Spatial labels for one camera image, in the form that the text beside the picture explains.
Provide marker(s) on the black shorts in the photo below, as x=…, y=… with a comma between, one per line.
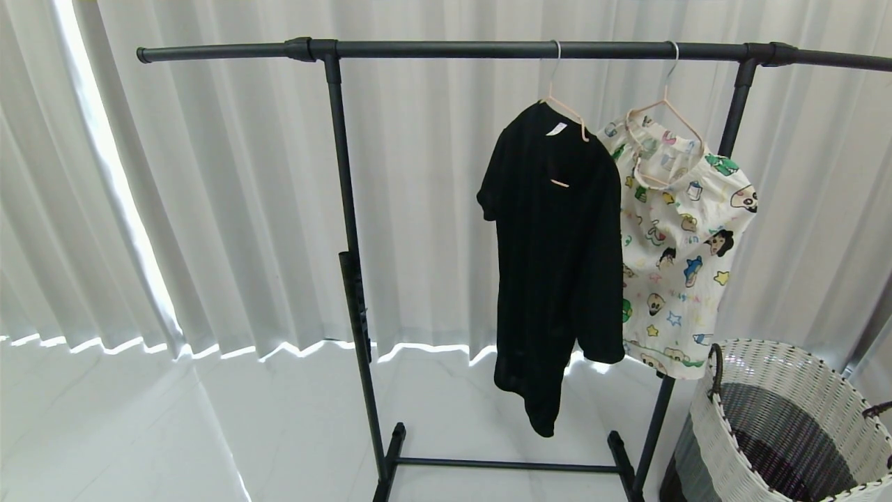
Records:
x=557, y=279

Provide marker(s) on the pink clothes hanger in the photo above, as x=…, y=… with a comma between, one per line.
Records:
x=675, y=56
x=558, y=52

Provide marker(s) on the cream printed garment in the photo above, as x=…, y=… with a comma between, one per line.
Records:
x=683, y=279

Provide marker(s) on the black clothes rack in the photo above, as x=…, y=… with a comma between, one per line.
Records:
x=453, y=49

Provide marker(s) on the white laundry basket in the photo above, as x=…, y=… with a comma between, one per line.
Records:
x=780, y=376

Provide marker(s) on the white curtain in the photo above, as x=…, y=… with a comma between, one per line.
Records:
x=244, y=174

